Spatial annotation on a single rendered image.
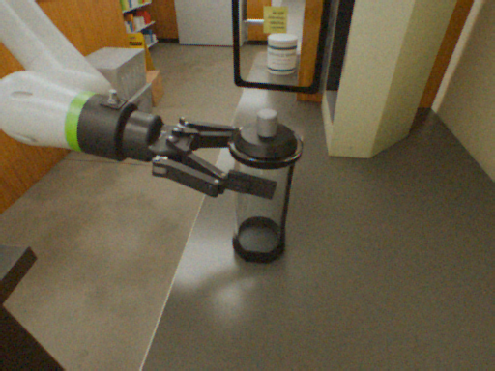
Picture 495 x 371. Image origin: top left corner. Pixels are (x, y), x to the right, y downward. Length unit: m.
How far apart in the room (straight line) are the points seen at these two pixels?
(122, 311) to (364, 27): 1.53
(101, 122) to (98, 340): 1.32
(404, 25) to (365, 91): 0.15
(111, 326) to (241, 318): 1.22
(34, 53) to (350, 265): 0.66
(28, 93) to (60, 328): 1.40
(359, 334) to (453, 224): 0.35
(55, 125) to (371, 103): 0.65
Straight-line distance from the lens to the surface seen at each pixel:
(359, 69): 0.77
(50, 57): 0.64
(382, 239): 0.66
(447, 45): 1.22
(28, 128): 0.51
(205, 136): 0.49
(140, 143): 0.45
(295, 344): 0.50
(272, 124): 0.42
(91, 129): 0.47
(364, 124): 0.83
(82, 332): 1.72
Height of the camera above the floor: 1.39
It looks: 38 degrees down
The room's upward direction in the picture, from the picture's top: straight up
